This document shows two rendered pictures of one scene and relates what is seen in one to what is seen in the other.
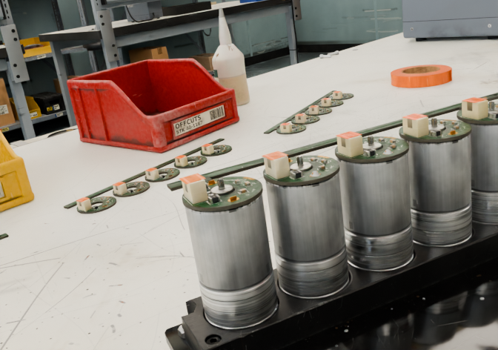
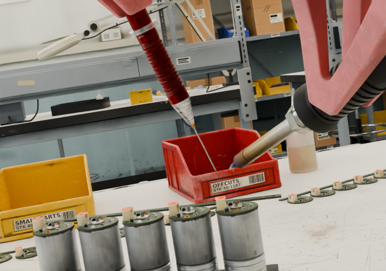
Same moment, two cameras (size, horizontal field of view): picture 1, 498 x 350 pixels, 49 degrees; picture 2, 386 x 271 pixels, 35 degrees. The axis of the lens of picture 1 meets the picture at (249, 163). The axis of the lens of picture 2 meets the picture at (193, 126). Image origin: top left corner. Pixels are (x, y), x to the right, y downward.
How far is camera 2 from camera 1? 0.28 m
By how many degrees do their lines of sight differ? 32
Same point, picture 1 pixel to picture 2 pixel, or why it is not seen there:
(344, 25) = not seen: outside the picture
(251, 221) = (54, 244)
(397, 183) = (142, 240)
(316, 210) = (91, 246)
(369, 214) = (130, 256)
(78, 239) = not seen: hidden behind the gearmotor
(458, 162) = (187, 235)
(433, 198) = (178, 255)
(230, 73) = (296, 144)
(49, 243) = not seen: hidden behind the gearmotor
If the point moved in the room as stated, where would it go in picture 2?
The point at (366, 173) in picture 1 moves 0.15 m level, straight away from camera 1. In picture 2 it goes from (126, 231) to (273, 171)
